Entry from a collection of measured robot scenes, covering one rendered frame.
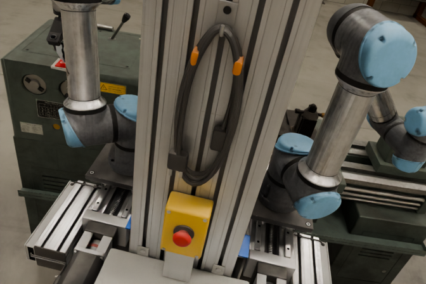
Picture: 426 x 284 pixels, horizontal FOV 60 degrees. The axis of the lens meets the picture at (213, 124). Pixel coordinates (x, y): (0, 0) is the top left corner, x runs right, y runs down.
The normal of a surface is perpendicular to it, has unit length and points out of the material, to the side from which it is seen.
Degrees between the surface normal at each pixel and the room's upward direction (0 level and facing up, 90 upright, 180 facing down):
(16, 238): 0
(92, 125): 79
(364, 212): 0
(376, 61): 83
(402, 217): 0
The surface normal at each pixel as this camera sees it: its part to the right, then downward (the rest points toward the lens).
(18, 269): 0.16, -0.81
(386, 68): 0.22, 0.48
